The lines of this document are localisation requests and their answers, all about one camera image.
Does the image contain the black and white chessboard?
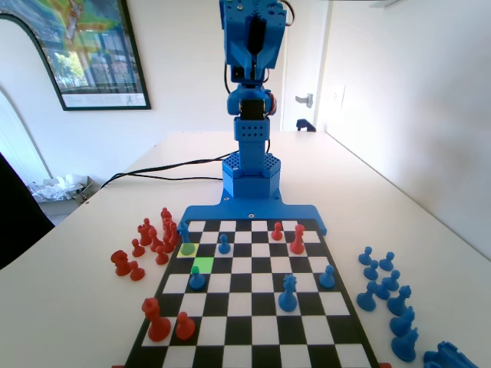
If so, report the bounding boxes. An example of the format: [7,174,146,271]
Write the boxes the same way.
[124,218,381,368]

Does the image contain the blue rook chess piece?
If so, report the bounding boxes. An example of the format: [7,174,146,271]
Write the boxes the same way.
[387,284,413,317]

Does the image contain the crumpled clear plastic wrap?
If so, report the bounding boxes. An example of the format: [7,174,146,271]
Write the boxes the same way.
[28,173,84,203]

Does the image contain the blue king chess piece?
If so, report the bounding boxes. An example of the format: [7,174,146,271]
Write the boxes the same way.
[179,221,196,257]

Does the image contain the red king chess piece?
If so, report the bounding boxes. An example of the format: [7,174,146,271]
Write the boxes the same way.
[288,223,306,255]

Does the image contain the blue printed base plate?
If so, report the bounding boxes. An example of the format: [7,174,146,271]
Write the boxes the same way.
[179,196,329,237]

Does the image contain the blue knight chess piece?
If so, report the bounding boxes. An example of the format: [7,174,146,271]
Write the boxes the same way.
[390,326,420,363]
[389,305,417,339]

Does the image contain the cardboard box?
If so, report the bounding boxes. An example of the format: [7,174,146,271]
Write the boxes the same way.
[76,175,96,203]

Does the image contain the blue pawn right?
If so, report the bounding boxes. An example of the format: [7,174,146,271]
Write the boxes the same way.
[318,264,337,290]

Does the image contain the blue queen chess piece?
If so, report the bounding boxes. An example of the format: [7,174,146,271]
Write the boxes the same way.
[278,273,298,313]

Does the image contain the red black servo wire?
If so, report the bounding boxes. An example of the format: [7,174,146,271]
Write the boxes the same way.
[284,0,298,28]

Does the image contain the black framed poster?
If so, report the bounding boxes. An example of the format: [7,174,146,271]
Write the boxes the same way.
[0,0,152,113]

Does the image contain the black power cable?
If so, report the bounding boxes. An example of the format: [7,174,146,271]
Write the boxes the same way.
[100,151,241,189]
[114,172,224,182]

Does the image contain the red queen chess piece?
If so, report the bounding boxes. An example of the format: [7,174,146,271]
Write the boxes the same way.
[141,297,172,343]

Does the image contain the white door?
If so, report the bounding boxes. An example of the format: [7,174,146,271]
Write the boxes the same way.
[281,0,331,133]

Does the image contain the white curved board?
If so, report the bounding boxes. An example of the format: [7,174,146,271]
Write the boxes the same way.
[0,14,64,186]

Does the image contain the blue plastic printed part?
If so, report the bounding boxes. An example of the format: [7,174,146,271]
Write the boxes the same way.
[422,340,481,368]

